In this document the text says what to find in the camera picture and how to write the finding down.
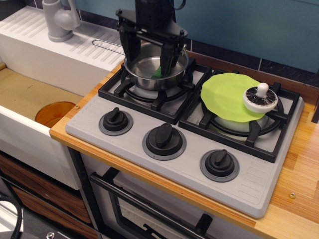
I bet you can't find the orange plastic cup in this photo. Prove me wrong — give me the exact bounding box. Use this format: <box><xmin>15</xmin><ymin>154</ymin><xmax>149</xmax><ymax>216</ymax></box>
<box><xmin>35</xmin><ymin>101</ymin><xmax>75</xmax><ymax>128</ymax></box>

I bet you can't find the grey toy stove top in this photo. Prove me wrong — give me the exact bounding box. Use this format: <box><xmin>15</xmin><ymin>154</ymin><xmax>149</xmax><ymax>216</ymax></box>
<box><xmin>65</xmin><ymin>68</ymin><xmax>305</xmax><ymax>220</ymax></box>

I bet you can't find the green toy pickle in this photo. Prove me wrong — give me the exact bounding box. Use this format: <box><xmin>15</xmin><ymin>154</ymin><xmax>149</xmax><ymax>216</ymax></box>
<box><xmin>151</xmin><ymin>66</ymin><xmax>163</xmax><ymax>79</ymax></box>

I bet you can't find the wooden drawer front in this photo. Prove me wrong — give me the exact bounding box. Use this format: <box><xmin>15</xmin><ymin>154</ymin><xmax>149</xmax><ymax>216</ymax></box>
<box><xmin>0</xmin><ymin>152</ymin><xmax>99</xmax><ymax>239</ymax></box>

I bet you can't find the white toy sink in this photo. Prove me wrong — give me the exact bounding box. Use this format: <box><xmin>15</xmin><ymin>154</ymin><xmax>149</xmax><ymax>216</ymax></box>
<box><xmin>0</xmin><ymin>6</ymin><xmax>123</xmax><ymax>190</ymax></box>

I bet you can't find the black right burner grate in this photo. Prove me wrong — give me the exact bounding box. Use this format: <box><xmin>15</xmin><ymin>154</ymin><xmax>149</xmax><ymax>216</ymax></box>
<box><xmin>179</xmin><ymin>70</ymin><xmax>304</xmax><ymax>163</ymax></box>

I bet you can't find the black braided cable foreground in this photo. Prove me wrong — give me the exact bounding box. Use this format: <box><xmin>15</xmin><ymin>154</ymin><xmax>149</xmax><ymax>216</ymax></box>
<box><xmin>0</xmin><ymin>194</ymin><xmax>22</xmax><ymax>239</ymax></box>

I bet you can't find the black stove knob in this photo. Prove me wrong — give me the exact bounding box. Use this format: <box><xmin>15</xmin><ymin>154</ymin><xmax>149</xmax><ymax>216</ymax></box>
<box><xmin>99</xmin><ymin>107</ymin><xmax>134</xmax><ymax>136</ymax></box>
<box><xmin>200</xmin><ymin>149</ymin><xmax>240</xmax><ymax>183</ymax></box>
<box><xmin>142</xmin><ymin>123</ymin><xmax>187</xmax><ymax>161</ymax></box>

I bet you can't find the black left stove knob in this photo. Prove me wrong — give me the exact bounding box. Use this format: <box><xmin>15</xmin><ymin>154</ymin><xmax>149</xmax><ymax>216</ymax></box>
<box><xmin>99</xmin><ymin>107</ymin><xmax>134</xmax><ymax>136</ymax></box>

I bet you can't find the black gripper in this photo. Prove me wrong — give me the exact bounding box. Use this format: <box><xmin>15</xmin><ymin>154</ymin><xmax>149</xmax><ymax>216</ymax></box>
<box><xmin>116</xmin><ymin>0</ymin><xmax>187</xmax><ymax>75</ymax></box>

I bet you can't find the white toy mushroom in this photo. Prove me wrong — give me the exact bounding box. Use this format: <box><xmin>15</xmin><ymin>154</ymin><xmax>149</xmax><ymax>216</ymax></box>
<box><xmin>243</xmin><ymin>83</ymin><xmax>279</xmax><ymax>114</ymax></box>

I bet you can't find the black middle stove knob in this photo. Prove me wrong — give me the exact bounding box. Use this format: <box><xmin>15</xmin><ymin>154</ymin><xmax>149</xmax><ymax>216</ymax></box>
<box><xmin>142</xmin><ymin>123</ymin><xmax>187</xmax><ymax>161</ymax></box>

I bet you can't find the black right stove knob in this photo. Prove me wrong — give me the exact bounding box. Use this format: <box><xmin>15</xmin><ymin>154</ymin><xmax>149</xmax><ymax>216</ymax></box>
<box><xmin>200</xmin><ymin>149</ymin><xmax>240</xmax><ymax>183</ymax></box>

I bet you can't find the black burner grate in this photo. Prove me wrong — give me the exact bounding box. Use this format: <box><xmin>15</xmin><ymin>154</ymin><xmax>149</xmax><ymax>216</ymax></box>
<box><xmin>98</xmin><ymin>57</ymin><xmax>213</xmax><ymax>124</ymax></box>
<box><xmin>179</xmin><ymin>70</ymin><xmax>304</xmax><ymax>163</ymax></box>

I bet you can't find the oven door with black handle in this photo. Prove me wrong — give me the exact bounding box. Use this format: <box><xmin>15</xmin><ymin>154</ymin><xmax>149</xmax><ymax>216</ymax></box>
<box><xmin>89</xmin><ymin>167</ymin><xmax>257</xmax><ymax>239</ymax></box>

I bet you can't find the light green plate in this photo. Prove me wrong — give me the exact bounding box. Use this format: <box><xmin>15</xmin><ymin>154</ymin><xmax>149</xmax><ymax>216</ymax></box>
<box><xmin>200</xmin><ymin>73</ymin><xmax>265</xmax><ymax>122</ymax></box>

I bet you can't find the grey toy faucet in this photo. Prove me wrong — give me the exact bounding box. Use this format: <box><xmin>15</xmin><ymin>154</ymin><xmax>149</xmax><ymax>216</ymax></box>
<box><xmin>42</xmin><ymin>0</ymin><xmax>81</xmax><ymax>42</ymax></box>

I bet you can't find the stainless steel pot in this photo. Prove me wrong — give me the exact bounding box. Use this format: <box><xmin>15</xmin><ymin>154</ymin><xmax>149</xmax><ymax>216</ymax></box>
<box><xmin>91</xmin><ymin>39</ymin><xmax>190</xmax><ymax>92</ymax></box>

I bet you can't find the black left burner grate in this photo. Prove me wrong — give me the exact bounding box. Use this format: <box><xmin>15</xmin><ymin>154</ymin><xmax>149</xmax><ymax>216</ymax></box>
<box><xmin>98</xmin><ymin>57</ymin><xmax>213</xmax><ymax>124</ymax></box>

